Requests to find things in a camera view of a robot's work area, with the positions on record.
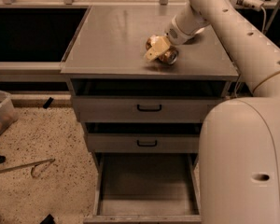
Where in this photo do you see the grey drawer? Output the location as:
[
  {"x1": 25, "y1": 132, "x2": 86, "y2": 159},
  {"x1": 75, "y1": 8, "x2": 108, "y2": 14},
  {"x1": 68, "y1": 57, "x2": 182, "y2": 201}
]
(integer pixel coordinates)
[
  {"x1": 71, "y1": 78, "x2": 226, "y2": 123},
  {"x1": 85, "y1": 122, "x2": 202, "y2": 153},
  {"x1": 83, "y1": 153, "x2": 202, "y2": 224}
]

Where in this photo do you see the white power cable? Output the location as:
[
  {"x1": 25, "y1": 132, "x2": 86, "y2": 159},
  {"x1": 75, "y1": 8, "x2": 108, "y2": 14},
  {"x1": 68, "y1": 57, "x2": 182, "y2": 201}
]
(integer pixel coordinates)
[{"x1": 260, "y1": 7, "x2": 269, "y2": 35}]

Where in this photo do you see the black object bottom edge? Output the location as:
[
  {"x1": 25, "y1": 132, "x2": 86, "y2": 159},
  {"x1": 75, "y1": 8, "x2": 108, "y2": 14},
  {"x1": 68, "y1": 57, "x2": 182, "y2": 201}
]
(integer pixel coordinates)
[{"x1": 40, "y1": 215, "x2": 56, "y2": 224}]

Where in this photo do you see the small black floor block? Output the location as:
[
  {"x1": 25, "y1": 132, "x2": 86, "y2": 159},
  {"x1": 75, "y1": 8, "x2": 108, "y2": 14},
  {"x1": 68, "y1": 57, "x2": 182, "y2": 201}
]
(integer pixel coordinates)
[{"x1": 43, "y1": 97, "x2": 54, "y2": 109}]

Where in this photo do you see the clear plastic storage bin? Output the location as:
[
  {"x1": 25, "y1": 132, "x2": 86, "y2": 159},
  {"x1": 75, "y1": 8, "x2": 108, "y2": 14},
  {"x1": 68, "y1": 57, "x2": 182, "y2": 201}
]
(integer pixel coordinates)
[{"x1": 0, "y1": 91, "x2": 18, "y2": 135}]

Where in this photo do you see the metal grabber stick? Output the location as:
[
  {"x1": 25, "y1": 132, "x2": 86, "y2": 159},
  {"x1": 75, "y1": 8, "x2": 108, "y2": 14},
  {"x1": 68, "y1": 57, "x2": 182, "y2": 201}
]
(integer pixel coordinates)
[{"x1": 0, "y1": 158, "x2": 55, "y2": 174}]

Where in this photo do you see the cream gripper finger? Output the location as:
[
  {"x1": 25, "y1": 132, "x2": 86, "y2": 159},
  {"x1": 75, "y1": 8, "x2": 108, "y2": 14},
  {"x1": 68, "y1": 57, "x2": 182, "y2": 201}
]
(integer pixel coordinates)
[{"x1": 145, "y1": 47, "x2": 161, "y2": 62}]

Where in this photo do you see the orange soda can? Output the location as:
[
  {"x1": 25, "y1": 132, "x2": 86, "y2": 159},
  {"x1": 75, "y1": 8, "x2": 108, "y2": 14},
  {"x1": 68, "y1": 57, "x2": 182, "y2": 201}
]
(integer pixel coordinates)
[{"x1": 146, "y1": 35, "x2": 179, "y2": 65}]

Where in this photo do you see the bottom grey drawer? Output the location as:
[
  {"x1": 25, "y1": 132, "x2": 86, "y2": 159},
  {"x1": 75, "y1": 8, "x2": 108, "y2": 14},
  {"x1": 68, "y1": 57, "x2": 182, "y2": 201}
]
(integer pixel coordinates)
[{"x1": 83, "y1": 153, "x2": 202, "y2": 224}]

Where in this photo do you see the white paper bowl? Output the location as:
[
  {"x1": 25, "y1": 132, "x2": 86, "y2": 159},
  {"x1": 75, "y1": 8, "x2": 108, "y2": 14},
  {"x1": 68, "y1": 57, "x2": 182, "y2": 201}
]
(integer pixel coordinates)
[{"x1": 195, "y1": 28, "x2": 204, "y2": 35}]

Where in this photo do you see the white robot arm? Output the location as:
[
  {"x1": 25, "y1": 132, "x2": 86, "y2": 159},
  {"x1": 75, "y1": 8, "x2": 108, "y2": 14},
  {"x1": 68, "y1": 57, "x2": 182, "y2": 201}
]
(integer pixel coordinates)
[{"x1": 146, "y1": 0, "x2": 280, "y2": 224}]

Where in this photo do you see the middle grey drawer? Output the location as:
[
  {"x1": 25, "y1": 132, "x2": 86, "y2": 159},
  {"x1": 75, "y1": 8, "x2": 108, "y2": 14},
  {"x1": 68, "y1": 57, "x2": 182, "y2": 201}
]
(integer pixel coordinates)
[{"x1": 85, "y1": 122, "x2": 202, "y2": 153}]

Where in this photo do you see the top grey drawer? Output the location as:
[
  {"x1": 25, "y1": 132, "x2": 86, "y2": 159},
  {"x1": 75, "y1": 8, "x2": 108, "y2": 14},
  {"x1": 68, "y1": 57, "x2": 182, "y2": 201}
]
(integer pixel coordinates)
[{"x1": 71, "y1": 78, "x2": 226, "y2": 123}]

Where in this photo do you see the white power strip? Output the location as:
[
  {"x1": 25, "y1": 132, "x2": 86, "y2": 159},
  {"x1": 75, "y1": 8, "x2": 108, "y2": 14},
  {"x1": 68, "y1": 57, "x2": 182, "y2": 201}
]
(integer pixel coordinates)
[{"x1": 238, "y1": 0, "x2": 264, "y2": 11}]

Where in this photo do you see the grey drawer cabinet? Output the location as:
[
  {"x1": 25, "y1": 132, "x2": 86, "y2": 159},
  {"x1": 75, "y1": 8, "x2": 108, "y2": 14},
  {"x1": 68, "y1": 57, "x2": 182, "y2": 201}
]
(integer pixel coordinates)
[{"x1": 61, "y1": 5, "x2": 240, "y2": 224}]

